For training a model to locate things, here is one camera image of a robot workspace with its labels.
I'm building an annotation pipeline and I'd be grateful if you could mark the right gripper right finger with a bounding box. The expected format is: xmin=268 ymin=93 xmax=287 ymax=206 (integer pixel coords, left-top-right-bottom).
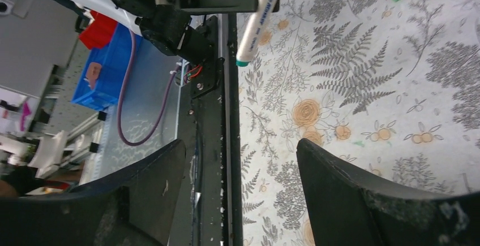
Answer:
xmin=297 ymin=139 xmax=479 ymax=245

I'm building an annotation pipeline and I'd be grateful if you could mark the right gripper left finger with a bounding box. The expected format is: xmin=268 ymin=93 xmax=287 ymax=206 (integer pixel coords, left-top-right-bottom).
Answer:
xmin=1 ymin=140 xmax=186 ymax=245

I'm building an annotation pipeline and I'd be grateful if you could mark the teal capped white marker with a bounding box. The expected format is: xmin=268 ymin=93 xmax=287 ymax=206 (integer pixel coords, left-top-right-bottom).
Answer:
xmin=236 ymin=0 xmax=278 ymax=67

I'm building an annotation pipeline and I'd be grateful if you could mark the blue plastic crate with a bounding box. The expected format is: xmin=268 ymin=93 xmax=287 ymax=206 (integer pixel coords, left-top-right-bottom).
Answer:
xmin=71 ymin=24 xmax=132 ymax=111

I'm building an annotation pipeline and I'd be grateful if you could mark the floral table mat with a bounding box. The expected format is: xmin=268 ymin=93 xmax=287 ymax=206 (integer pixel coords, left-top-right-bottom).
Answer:
xmin=239 ymin=0 xmax=479 ymax=245

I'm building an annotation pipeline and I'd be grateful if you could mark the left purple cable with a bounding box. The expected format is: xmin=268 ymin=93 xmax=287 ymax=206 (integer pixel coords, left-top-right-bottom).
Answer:
xmin=116 ymin=28 xmax=181 ymax=148

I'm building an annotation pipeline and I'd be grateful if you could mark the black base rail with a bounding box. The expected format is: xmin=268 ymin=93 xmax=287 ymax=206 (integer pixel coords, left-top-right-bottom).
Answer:
xmin=169 ymin=14 xmax=243 ymax=245

